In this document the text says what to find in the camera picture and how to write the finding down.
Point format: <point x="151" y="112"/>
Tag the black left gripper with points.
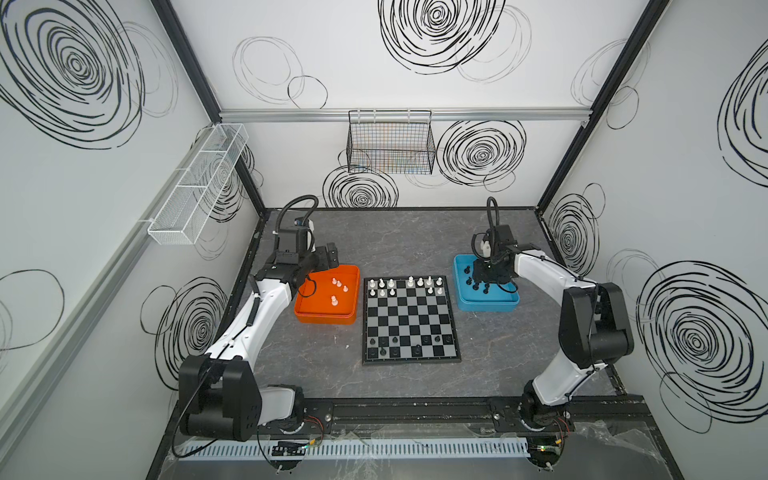
<point x="327" y="258"/>

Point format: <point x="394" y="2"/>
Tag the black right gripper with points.
<point x="480" y="270"/>

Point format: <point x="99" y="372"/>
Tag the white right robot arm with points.
<point x="593" y="331"/>

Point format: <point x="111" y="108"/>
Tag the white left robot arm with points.
<point x="218" y="393"/>

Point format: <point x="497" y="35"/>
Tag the blue plastic tray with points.
<point x="492" y="298"/>

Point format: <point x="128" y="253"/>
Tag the orange plastic tray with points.
<point x="313" y="304"/>

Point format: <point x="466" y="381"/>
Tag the black and white chessboard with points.
<point x="408" y="320"/>

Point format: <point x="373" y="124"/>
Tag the white mesh shelf basket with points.
<point x="184" y="214"/>

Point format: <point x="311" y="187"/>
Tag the black wire basket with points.
<point x="391" y="147"/>

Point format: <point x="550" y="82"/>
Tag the aluminium wall rail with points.
<point x="580" y="114"/>

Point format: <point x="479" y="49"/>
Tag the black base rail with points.
<point x="414" y="414"/>

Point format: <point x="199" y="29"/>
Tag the white slotted cable duct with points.
<point x="365" y="449"/>

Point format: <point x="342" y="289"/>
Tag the black vertical frame post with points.
<point x="185" y="52"/>

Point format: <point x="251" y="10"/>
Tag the black right frame post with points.
<point x="638" y="38"/>

